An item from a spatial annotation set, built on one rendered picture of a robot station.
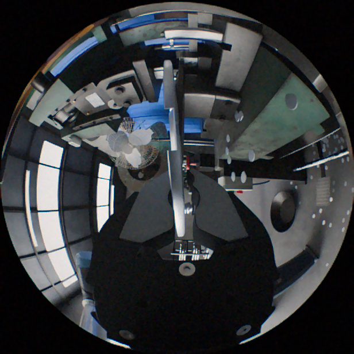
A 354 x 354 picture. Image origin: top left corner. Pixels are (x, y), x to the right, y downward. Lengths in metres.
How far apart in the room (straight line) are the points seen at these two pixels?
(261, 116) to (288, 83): 0.09
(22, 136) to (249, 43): 3.69
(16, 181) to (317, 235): 4.30
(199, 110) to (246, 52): 0.19
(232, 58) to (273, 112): 0.11
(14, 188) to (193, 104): 3.59
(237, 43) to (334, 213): 0.77
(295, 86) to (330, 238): 0.74
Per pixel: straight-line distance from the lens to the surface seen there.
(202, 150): 1.85
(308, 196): 0.87
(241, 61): 0.25
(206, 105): 0.28
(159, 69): 0.41
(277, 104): 0.20
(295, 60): 0.18
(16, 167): 3.54
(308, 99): 0.22
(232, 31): 0.22
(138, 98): 0.37
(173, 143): 0.15
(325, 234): 0.82
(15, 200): 3.59
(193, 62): 0.35
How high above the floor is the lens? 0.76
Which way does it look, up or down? 4 degrees up
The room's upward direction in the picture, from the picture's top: 88 degrees counter-clockwise
